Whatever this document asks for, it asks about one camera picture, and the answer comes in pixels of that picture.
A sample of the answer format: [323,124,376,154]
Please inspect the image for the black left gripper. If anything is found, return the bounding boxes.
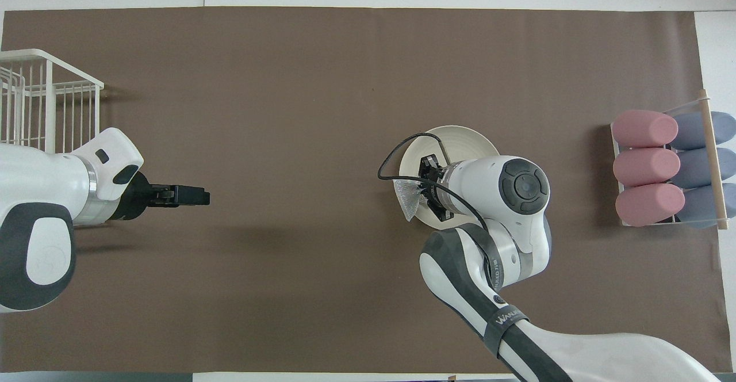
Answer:
[112,170,210,221]

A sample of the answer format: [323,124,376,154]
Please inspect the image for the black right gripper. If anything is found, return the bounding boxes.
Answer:
[419,153,455,223]

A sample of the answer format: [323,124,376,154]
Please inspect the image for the clear plastic bubble wrap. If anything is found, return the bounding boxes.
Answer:
[393,178,429,223]

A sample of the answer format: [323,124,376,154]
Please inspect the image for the cream round plate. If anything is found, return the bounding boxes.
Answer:
[399,125,501,231]

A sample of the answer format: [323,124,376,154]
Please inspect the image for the brown table mat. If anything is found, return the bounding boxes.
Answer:
[0,7,726,374]

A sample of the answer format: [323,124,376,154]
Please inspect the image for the pink plastic cup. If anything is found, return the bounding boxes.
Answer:
[611,110,679,148]
[613,147,681,187]
[615,184,686,227]

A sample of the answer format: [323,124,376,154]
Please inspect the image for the clear cup rack wooden rod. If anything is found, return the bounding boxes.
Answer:
[609,89,730,231]

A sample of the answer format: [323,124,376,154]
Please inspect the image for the white wire dish rack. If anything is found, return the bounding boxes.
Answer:
[0,49,105,154]

